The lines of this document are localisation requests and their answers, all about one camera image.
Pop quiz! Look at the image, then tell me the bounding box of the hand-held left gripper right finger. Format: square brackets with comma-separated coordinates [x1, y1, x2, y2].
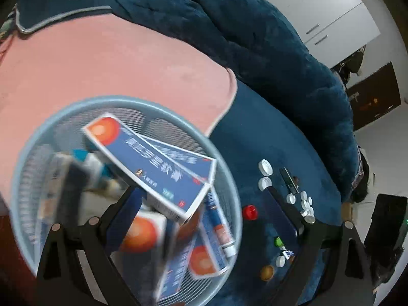
[263, 185, 374, 306]

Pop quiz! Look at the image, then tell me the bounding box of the dark barcode box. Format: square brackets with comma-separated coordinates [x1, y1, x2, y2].
[62, 162, 93, 228]

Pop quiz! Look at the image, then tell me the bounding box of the blue patterned ointment tube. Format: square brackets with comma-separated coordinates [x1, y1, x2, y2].
[204, 191, 237, 258]

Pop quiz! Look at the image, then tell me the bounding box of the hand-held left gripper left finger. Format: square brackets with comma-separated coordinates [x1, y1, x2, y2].
[36, 186, 145, 306]

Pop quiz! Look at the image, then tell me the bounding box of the dark blue quilt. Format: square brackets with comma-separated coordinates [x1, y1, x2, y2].
[111, 0, 364, 200]

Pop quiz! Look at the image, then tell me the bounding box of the pile of bottle caps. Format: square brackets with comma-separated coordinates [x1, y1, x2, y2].
[286, 190, 316, 224]

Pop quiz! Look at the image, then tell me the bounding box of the dark blue piped pillow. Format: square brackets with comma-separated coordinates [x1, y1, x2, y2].
[14, 0, 113, 34]

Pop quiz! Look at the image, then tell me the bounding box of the white wardrobe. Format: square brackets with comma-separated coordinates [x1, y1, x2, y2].
[236, 0, 382, 68]

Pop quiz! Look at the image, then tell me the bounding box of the long blue orange medicine box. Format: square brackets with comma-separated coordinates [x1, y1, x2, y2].
[82, 113, 213, 223]

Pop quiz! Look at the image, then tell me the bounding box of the dark slim object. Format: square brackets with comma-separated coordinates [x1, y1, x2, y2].
[279, 168, 299, 195]

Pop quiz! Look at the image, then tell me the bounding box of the grey white box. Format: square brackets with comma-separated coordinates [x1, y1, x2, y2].
[38, 153, 74, 233]

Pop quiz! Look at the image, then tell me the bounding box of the blue mesh basket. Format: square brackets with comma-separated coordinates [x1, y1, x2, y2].
[9, 96, 243, 306]

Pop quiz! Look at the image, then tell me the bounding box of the large white jar lid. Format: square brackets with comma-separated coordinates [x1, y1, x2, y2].
[258, 159, 273, 176]

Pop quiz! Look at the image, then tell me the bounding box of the pink towel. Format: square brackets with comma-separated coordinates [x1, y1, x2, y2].
[0, 11, 238, 217]

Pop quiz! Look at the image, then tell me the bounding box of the brown cabinet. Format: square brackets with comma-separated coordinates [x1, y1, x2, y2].
[346, 61, 402, 131]

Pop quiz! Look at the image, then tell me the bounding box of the dark blue bedspread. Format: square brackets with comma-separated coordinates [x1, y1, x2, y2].
[207, 80, 346, 306]

